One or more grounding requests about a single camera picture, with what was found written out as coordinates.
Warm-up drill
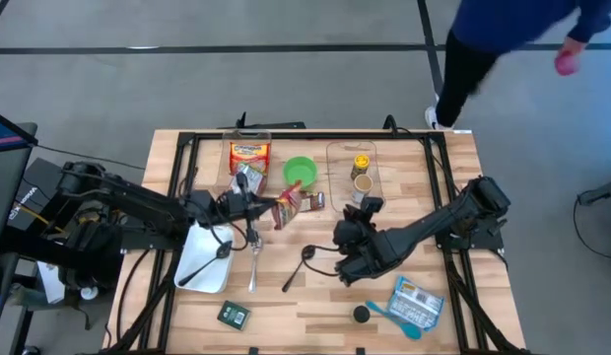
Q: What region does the teal plastic spoon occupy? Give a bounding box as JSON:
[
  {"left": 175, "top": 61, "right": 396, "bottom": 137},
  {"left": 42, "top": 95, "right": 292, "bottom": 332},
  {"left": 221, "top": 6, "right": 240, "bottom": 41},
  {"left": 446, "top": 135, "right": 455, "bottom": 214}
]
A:
[{"left": 365, "top": 300, "right": 423, "bottom": 341}]

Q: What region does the green plastic bowl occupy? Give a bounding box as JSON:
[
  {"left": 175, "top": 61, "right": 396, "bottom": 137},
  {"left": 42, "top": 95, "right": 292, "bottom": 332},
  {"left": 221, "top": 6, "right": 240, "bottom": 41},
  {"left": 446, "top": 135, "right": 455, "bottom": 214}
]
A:
[{"left": 282, "top": 156, "right": 318, "bottom": 191}]

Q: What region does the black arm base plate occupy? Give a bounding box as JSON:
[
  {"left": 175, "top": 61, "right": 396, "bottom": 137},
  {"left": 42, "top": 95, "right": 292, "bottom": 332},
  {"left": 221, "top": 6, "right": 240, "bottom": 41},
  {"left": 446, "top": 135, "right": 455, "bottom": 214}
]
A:
[
  {"left": 120, "top": 230, "right": 186, "bottom": 251},
  {"left": 432, "top": 210, "right": 505, "bottom": 251}
]

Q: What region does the orange red noodle packet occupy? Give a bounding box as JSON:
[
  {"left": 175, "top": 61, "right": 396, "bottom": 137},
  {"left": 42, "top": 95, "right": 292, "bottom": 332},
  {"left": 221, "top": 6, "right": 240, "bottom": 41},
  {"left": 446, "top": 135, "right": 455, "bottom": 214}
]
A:
[{"left": 229, "top": 141, "right": 271, "bottom": 175}]

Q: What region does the brown snack packet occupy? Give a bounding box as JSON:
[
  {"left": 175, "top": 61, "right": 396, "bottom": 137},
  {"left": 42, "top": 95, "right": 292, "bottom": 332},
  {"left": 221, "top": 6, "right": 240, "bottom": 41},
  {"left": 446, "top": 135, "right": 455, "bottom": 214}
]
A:
[{"left": 299, "top": 190, "right": 326, "bottom": 214}]

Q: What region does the thick black cable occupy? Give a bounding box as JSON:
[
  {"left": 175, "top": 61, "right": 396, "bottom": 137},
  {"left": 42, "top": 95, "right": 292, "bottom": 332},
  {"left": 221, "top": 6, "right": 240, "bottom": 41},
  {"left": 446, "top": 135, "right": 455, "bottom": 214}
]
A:
[{"left": 115, "top": 248, "right": 154, "bottom": 346}]

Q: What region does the dark green tea packet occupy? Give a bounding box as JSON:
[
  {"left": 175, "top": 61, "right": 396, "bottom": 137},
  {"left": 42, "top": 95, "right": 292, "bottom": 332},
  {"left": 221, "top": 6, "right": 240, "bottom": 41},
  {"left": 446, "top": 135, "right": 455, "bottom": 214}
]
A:
[{"left": 216, "top": 300, "right": 252, "bottom": 331}]

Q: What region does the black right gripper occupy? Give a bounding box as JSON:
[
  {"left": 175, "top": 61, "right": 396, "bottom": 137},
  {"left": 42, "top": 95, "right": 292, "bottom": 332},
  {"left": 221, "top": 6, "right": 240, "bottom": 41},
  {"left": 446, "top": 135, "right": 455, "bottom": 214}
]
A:
[{"left": 333, "top": 203, "right": 393, "bottom": 288}]

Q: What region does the yellow cable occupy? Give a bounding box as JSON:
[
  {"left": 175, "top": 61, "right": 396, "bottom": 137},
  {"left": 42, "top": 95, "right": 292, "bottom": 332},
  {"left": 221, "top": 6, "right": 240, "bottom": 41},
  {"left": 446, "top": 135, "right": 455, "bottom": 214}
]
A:
[{"left": 19, "top": 204, "right": 68, "bottom": 236}]

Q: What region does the silver metal spoon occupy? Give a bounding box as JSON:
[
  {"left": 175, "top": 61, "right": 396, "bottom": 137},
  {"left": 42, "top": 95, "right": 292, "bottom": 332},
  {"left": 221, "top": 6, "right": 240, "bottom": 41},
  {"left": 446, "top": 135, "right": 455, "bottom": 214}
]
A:
[{"left": 247, "top": 236, "right": 265, "bottom": 295}]

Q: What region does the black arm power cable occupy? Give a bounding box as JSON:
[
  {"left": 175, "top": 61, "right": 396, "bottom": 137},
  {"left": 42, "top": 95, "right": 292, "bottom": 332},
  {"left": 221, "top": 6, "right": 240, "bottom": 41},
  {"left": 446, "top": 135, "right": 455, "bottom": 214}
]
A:
[{"left": 382, "top": 113, "right": 472, "bottom": 204}]

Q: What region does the yellow-lid spice jar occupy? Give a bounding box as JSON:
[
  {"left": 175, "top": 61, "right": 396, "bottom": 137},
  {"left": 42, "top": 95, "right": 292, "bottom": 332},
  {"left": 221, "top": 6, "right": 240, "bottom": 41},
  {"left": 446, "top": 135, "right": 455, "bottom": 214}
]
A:
[{"left": 350, "top": 153, "right": 372, "bottom": 181}]

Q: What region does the tan-lid spice jar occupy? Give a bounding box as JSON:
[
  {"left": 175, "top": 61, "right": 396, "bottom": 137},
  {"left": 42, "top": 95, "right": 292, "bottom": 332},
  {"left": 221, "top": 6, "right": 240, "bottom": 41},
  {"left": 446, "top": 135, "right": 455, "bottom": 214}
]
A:
[{"left": 352, "top": 174, "right": 374, "bottom": 201}]

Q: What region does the person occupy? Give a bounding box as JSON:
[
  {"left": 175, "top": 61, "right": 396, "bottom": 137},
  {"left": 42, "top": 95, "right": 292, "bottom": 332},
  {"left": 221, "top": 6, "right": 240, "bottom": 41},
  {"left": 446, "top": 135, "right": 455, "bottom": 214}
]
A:
[{"left": 425, "top": 0, "right": 611, "bottom": 131}]

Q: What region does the clear plastic bin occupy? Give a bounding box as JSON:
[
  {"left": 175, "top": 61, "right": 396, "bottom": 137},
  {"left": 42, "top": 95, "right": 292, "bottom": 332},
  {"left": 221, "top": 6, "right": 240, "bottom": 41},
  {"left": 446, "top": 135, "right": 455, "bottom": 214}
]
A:
[
  {"left": 325, "top": 141, "right": 387, "bottom": 216},
  {"left": 217, "top": 128, "right": 273, "bottom": 206}
]

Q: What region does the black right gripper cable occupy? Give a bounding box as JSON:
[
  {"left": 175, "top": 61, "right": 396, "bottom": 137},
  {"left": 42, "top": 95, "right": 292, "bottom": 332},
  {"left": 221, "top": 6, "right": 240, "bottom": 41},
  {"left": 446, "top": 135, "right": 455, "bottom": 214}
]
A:
[{"left": 301, "top": 245, "right": 347, "bottom": 278}]

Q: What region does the black computer monitor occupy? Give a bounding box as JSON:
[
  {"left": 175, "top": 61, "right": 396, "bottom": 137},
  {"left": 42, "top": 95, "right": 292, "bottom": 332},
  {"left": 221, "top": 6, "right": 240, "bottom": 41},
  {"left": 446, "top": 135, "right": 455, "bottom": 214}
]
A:
[{"left": 0, "top": 107, "right": 39, "bottom": 257}]

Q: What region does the black spoon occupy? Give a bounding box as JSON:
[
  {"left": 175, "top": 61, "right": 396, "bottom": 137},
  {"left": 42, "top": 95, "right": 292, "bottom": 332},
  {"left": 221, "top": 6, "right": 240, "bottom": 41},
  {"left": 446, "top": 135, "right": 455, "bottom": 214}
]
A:
[
  {"left": 177, "top": 240, "right": 234, "bottom": 288},
  {"left": 281, "top": 245, "right": 316, "bottom": 296}
]

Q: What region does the black metal table frame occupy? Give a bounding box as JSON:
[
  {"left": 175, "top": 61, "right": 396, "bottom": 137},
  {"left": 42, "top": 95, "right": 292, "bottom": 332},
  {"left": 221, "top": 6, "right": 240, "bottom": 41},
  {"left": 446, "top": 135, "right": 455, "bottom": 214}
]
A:
[{"left": 102, "top": 129, "right": 533, "bottom": 355}]

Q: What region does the person's hand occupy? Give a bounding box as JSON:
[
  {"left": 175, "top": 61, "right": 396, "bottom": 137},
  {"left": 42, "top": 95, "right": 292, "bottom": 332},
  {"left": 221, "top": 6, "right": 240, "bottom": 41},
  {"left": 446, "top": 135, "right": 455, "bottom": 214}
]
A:
[{"left": 556, "top": 36, "right": 588, "bottom": 59}]

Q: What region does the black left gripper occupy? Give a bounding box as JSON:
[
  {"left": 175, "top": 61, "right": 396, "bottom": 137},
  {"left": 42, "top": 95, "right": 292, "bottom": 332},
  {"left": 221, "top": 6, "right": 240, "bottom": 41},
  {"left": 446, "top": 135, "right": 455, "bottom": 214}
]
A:
[{"left": 217, "top": 190, "right": 281, "bottom": 224}]

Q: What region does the white rectangular dish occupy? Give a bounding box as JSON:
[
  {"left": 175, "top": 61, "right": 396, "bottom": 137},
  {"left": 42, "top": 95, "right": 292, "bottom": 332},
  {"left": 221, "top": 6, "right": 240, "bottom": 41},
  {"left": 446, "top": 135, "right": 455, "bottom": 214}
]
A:
[{"left": 173, "top": 222, "right": 237, "bottom": 295}]

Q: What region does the black floor cable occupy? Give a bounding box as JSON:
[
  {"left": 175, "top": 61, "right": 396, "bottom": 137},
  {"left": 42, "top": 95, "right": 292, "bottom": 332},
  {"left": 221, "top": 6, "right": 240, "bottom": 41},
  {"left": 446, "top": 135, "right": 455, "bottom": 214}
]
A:
[{"left": 573, "top": 189, "right": 611, "bottom": 261}]

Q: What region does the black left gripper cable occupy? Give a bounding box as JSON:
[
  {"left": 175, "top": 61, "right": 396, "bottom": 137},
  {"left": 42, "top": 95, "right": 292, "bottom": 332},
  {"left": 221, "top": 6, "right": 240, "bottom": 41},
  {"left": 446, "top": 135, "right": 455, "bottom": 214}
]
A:
[{"left": 201, "top": 196, "right": 261, "bottom": 252}]

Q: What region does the white paper box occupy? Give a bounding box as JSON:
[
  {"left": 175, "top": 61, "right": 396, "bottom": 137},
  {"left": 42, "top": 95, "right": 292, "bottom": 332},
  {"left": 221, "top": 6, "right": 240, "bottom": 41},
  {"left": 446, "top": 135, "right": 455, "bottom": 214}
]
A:
[{"left": 37, "top": 260, "right": 66, "bottom": 305}]

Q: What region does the thin black cable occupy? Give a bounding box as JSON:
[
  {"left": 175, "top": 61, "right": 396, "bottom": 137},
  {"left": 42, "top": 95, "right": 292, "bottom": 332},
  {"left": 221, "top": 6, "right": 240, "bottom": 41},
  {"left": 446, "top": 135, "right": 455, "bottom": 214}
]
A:
[{"left": 36, "top": 143, "right": 147, "bottom": 172}]

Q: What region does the red yellow ramen packet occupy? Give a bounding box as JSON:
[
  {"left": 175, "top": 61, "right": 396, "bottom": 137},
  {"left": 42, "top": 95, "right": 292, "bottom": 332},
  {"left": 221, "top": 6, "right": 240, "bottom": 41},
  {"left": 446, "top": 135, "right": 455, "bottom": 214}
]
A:
[{"left": 271, "top": 179, "right": 306, "bottom": 232}]

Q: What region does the grey metal stand foot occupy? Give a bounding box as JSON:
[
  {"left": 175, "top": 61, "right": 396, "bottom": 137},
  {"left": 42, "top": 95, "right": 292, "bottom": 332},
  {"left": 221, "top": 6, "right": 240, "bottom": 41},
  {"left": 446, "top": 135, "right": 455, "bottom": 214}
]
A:
[{"left": 577, "top": 177, "right": 611, "bottom": 207}]

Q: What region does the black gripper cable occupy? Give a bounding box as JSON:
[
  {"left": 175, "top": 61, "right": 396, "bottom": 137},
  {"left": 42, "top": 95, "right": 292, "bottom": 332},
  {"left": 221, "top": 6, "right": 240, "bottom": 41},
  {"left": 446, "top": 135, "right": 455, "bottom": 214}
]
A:
[
  {"left": 301, "top": 245, "right": 347, "bottom": 278},
  {"left": 201, "top": 196, "right": 261, "bottom": 252}
]

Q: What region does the black camera bracket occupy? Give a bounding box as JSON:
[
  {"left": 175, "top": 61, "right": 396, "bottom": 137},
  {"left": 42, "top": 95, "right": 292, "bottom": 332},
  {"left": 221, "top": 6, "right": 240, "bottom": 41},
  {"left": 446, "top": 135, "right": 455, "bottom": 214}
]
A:
[{"left": 217, "top": 111, "right": 306, "bottom": 131}]

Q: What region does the blue ramen packet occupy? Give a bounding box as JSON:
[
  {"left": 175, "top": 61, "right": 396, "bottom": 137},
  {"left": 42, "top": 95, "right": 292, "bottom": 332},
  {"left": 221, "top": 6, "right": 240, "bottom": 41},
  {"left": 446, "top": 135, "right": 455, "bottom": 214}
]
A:
[{"left": 386, "top": 275, "right": 445, "bottom": 330}]

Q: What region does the black case white lettering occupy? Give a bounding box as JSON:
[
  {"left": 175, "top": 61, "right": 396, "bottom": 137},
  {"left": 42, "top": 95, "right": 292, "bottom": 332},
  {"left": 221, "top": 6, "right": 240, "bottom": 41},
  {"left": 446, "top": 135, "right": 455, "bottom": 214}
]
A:
[{"left": 7, "top": 157, "right": 65, "bottom": 233}]

